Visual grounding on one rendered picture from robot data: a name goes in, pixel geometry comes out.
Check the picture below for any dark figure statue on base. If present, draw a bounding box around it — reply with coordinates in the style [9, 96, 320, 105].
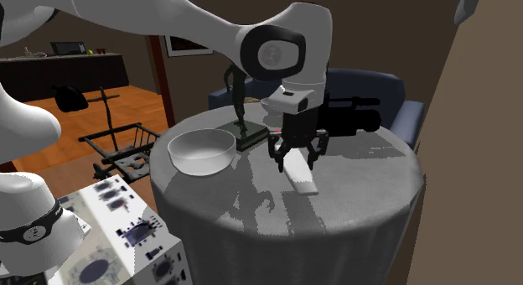
[214, 62, 271, 153]

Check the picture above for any white flat remote control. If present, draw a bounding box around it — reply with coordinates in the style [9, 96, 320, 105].
[274, 142, 320, 197]

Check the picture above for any blue armchair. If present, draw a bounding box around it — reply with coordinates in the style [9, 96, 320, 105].
[207, 66, 427, 151]

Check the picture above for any round table with grey cloth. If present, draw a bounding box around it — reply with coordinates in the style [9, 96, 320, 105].
[148, 101, 427, 285]

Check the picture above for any black wire cart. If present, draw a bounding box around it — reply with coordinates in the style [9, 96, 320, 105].
[52, 84, 163, 184]

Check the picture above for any framed wall picture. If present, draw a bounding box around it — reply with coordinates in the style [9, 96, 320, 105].
[163, 34, 215, 58]

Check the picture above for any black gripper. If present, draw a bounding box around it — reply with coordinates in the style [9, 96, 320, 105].
[267, 105, 330, 174]

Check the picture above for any white cup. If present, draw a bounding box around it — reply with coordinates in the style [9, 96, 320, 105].
[260, 96, 287, 122]

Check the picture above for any dark sideboard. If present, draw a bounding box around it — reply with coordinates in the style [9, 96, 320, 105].
[0, 40, 131, 104]

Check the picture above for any black video camera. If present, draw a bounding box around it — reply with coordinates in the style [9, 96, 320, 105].
[318, 96, 383, 138]

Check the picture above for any patterned white robot stand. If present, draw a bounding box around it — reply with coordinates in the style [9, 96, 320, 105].
[0, 174, 194, 285]

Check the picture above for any clear glass bowl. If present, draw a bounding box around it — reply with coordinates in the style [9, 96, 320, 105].
[167, 128, 237, 177]

